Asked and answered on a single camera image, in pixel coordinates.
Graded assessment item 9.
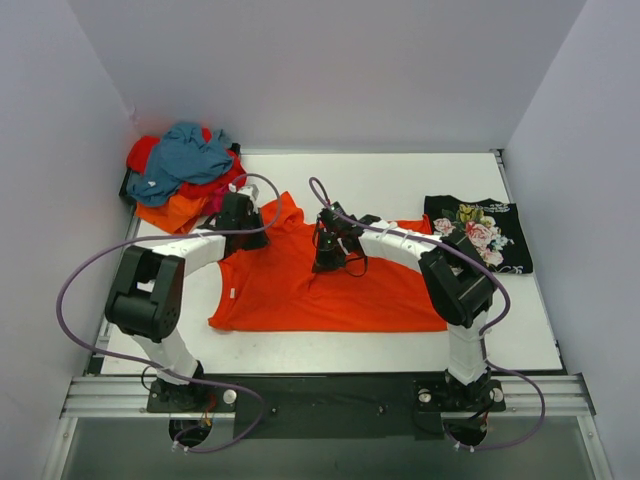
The red t-shirt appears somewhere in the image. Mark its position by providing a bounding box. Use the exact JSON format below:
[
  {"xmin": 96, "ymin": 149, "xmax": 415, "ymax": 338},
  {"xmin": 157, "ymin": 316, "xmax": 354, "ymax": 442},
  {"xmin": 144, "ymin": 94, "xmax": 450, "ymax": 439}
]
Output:
[{"xmin": 126, "ymin": 136, "xmax": 245, "ymax": 199}]

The aluminium front rail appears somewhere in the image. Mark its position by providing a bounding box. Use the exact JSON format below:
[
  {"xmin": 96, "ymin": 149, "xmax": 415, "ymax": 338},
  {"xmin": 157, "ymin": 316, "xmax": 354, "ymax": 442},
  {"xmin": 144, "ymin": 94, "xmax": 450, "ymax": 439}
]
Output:
[{"xmin": 61, "ymin": 375, "xmax": 596, "ymax": 419}]

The blue t-shirt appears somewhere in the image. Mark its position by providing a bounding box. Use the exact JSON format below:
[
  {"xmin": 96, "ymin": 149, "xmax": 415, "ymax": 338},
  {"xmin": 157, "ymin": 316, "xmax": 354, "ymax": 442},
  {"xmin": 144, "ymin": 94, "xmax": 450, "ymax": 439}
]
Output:
[{"xmin": 126, "ymin": 122, "xmax": 234, "ymax": 207}]

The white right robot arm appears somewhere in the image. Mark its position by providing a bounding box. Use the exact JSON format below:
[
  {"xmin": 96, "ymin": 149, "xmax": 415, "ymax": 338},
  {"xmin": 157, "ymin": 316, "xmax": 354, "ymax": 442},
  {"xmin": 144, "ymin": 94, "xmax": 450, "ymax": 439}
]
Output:
[{"xmin": 312, "ymin": 202, "xmax": 496, "ymax": 409}]

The purple cable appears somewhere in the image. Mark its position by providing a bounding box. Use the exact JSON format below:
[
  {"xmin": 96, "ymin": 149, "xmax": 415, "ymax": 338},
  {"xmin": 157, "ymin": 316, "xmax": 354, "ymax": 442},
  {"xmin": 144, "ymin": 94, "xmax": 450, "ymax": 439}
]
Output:
[
  {"xmin": 55, "ymin": 173, "xmax": 281, "ymax": 455},
  {"xmin": 308, "ymin": 176, "xmax": 547, "ymax": 454}
]

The black floral t-shirt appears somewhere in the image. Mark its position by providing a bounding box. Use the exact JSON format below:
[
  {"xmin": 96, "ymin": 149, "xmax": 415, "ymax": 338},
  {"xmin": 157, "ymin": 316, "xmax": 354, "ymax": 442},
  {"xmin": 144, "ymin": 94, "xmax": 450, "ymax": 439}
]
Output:
[{"xmin": 424, "ymin": 195, "xmax": 534, "ymax": 275}]

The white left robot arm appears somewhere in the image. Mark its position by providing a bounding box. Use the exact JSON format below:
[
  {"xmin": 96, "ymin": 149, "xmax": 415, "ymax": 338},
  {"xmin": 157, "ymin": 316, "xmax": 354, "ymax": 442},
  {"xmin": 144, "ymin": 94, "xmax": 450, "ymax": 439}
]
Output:
[{"xmin": 105, "ymin": 185, "xmax": 269, "ymax": 412}]

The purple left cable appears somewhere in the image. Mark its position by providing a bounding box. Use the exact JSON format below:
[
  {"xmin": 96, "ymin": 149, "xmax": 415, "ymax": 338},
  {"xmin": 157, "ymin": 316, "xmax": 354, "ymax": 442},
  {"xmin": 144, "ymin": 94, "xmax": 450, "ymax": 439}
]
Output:
[{"xmin": 55, "ymin": 173, "xmax": 281, "ymax": 455}]

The light orange t-shirt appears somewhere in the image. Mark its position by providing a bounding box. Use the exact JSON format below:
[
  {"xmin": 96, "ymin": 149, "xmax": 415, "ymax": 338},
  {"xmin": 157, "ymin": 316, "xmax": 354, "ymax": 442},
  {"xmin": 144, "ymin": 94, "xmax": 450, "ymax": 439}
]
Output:
[{"xmin": 135, "ymin": 194, "xmax": 208, "ymax": 235}]

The pink t-shirt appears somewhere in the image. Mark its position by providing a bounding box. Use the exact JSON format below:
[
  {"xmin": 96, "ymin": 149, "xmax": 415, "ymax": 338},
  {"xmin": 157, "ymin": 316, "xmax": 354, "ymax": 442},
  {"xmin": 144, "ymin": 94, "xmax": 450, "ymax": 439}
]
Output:
[{"xmin": 202, "ymin": 186, "xmax": 229, "ymax": 216}]

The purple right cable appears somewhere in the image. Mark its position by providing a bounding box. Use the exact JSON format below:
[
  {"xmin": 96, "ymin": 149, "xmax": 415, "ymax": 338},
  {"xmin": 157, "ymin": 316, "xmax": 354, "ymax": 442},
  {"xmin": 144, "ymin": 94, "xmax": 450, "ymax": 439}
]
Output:
[{"xmin": 308, "ymin": 176, "xmax": 547, "ymax": 454}]

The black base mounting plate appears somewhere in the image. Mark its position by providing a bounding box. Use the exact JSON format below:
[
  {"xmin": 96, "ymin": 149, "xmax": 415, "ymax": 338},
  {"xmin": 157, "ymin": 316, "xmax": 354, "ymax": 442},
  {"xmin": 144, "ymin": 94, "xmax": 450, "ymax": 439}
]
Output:
[{"xmin": 146, "ymin": 372, "xmax": 506, "ymax": 445}]

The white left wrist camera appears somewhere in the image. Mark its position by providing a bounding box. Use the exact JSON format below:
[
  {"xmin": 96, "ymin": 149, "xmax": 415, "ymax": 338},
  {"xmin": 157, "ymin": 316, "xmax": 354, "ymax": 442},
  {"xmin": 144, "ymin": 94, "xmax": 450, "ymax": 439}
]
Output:
[{"xmin": 229, "ymin": 184, "xmax": 259, "ymax": 202}]

